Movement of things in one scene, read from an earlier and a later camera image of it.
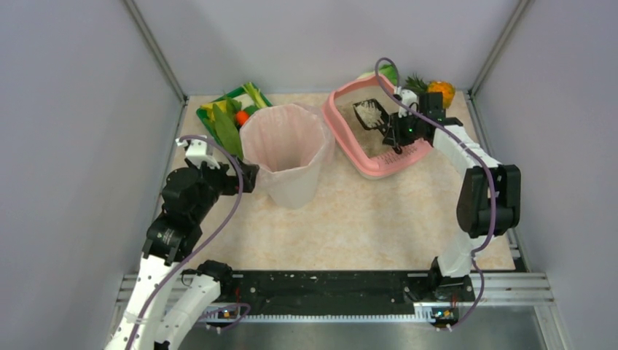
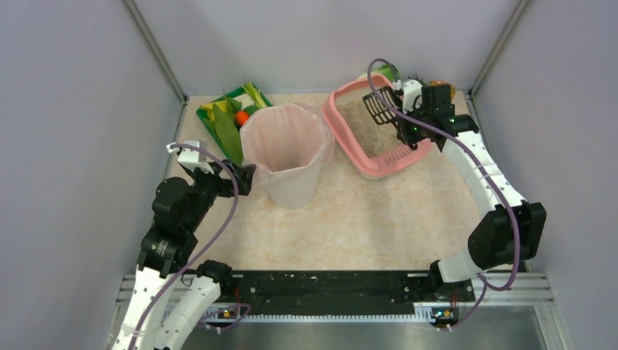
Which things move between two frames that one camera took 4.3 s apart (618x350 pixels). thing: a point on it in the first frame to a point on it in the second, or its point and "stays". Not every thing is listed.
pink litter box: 365,146 stays
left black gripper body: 245,175 stays
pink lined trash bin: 288,143 stays
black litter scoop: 384,117 to 381,113
